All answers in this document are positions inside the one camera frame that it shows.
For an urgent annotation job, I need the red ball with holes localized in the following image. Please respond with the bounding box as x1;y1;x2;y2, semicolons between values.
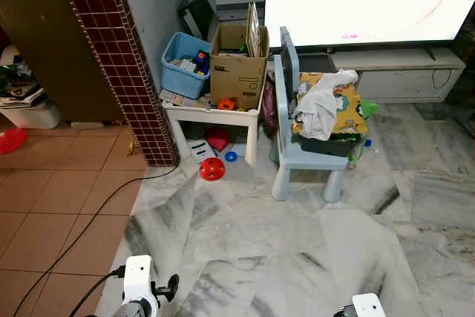
199;157;226;183

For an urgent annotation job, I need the white picture book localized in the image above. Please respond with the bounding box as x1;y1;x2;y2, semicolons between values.
189;139;218;163

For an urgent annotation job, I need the red plastic toy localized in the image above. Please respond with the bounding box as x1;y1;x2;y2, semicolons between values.
206;127;232;151

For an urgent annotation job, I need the black plastic basket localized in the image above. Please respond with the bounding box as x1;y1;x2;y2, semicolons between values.
297;131;365;159

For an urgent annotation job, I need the small white child table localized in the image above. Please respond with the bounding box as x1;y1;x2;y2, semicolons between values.
161;93;261;169

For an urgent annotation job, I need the yellow patterned cloth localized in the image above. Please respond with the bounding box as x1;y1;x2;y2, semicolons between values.
292;72;369;140

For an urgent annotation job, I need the pink bag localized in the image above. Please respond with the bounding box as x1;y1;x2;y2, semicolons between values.
261;79;280;129

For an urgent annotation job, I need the blue plastic storage bin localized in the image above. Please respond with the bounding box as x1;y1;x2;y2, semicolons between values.
160;32;213;100

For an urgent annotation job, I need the green plastic toy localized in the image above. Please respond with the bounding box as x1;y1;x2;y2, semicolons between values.
360;98;379;120

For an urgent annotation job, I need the light blue child chair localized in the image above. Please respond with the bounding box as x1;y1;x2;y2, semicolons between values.
271;26;369;203

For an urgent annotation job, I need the crumpled white cloth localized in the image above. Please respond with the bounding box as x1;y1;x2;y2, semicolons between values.
294;69;359;140

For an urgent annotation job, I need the red plastic plate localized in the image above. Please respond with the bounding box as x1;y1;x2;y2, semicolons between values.
0;128;29;155

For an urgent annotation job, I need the brown cardboard box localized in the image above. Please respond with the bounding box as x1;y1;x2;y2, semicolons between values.
209;22;270;111

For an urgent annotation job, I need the white plastic container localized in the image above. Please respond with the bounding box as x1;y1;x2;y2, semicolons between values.
0;98;63;131

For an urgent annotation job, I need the maroon tiled pillar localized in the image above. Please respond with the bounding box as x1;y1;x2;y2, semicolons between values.
53;0;181;168

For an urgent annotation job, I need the grey television cabinet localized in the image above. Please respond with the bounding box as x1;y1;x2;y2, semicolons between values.
297;47;467;104

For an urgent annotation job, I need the stack of magazines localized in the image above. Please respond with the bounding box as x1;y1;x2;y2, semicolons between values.
0;82;46;107

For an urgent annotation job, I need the black flat board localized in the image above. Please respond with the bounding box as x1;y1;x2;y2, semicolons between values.
177;0;220;40

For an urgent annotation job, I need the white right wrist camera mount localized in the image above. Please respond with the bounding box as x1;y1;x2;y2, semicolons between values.
351;294;387;317

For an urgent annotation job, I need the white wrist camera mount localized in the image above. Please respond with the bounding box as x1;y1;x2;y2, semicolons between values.
351;294;387;317
122;255;158;304

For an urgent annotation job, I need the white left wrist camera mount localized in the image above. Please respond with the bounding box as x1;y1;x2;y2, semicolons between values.
122;255;158;304

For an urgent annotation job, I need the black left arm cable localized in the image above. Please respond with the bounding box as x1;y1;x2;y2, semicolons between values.
71;267;127;317

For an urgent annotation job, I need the black floor cable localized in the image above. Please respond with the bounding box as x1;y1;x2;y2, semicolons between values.
10;157;181;317

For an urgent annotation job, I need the wooden picture frame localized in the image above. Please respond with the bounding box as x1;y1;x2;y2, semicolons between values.
244;1;263;59

